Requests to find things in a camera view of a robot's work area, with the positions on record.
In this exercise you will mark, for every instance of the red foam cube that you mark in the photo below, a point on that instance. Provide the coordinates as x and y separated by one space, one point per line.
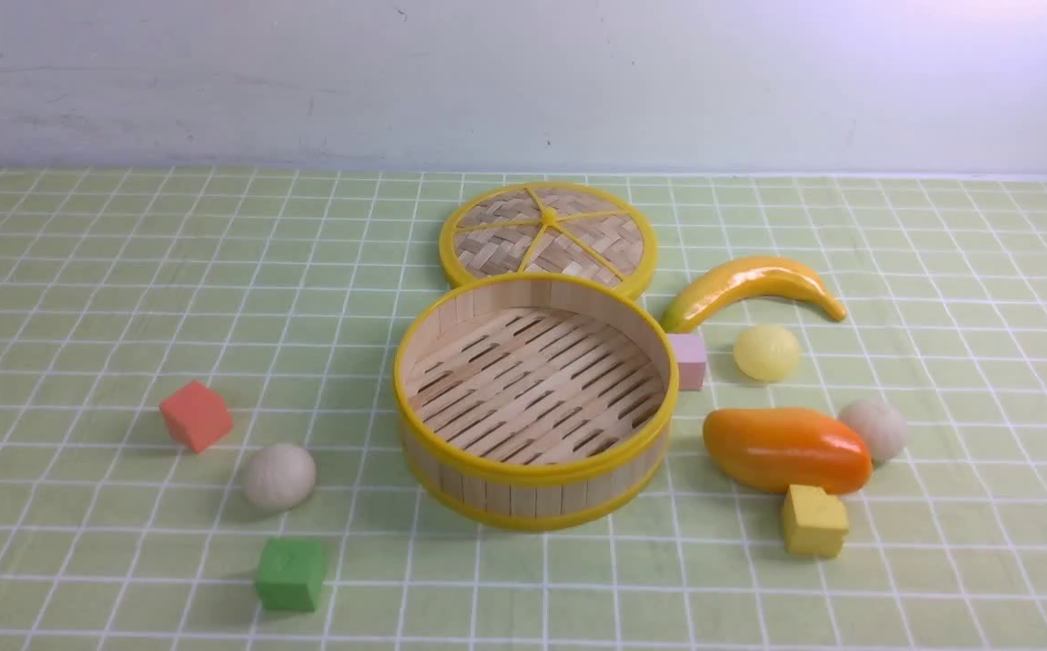
196 416

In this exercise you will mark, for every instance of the yellow foam cube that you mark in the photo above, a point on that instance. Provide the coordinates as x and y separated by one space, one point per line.
813 523

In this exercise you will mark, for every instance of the orange toy mango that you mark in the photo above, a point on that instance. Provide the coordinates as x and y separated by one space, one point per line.
771 449

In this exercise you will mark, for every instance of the bamboo steamer tray yellow rim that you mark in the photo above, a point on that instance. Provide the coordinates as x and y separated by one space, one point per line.
534 402

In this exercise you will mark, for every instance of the pink foam cube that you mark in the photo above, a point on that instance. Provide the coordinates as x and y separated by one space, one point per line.
691 357

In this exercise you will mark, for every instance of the white bun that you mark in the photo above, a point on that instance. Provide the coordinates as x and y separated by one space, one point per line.
879 425
279 477

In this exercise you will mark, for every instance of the green checkered tablecloth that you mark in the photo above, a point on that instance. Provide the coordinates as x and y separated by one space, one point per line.
287 292

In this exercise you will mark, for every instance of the green foam cube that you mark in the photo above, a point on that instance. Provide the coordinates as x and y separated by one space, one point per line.
291 574

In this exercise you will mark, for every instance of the pale yellow bun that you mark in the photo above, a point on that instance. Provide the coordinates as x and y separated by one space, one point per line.
767 353

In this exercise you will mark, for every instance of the yellow toy banana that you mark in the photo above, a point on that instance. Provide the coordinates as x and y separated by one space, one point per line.
745 278

